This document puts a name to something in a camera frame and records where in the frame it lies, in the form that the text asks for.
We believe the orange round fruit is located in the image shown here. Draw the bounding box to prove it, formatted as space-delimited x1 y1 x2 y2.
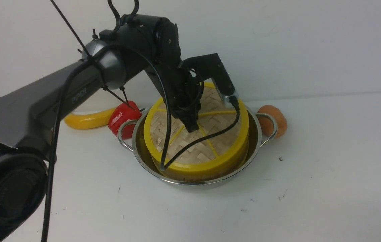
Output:
257 105 288 139

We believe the black camera cable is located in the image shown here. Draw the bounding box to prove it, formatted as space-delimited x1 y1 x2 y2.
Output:
41 0 241 242

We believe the stainless steel two-handled pot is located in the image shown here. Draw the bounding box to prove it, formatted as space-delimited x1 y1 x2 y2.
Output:
117 108 278 187

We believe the yellow rimmed bamboo steamer basket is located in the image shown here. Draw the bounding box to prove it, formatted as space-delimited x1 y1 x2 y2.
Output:
152 146 249 182

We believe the red bell pepper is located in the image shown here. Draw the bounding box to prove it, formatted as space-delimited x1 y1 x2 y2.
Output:
108 100 142 136

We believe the yellow banana-shaped squash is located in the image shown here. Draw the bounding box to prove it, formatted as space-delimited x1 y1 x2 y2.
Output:
63 108 115 130

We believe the yellow woven bamboo steamer lid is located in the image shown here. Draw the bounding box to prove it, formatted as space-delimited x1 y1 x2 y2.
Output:
143 82 250 173

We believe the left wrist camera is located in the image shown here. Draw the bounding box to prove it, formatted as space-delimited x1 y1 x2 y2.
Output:
184 53 238 107

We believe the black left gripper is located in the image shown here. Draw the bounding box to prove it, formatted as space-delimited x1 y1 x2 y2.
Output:
145 66 204 133

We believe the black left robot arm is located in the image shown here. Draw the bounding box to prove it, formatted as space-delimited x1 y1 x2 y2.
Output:
0 15 200 242

